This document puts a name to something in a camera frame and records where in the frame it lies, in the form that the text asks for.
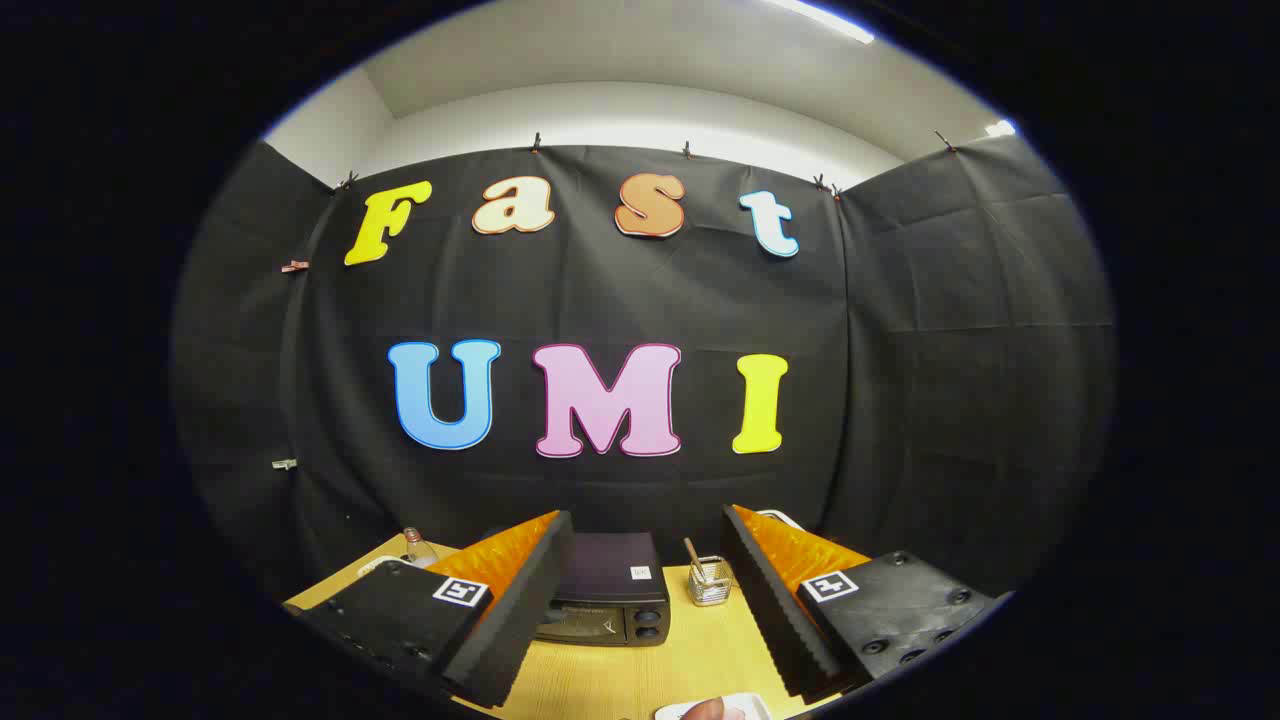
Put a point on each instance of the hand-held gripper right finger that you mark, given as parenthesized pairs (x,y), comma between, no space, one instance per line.
(770,610)

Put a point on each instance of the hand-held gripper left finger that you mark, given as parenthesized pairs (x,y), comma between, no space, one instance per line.
(520,620)

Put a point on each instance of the white square plate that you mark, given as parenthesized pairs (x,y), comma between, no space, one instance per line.
(760,706)

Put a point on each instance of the black toaster oven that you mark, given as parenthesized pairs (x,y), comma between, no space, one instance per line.
(610,570)

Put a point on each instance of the white pop-up toaster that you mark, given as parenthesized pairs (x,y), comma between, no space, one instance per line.
(785,517)

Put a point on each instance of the wooden stick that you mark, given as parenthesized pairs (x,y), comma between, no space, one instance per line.
(692,553)

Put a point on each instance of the clear plastic bottle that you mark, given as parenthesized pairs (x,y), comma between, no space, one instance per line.
(418,550)

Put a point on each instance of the white divided snack dish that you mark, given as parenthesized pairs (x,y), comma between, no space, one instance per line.
(375,565)

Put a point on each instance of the row of black cloth clamps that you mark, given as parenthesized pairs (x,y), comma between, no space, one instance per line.
(537,143)

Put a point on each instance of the ceiling light strip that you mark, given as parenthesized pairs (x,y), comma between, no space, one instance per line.
(1001,128)

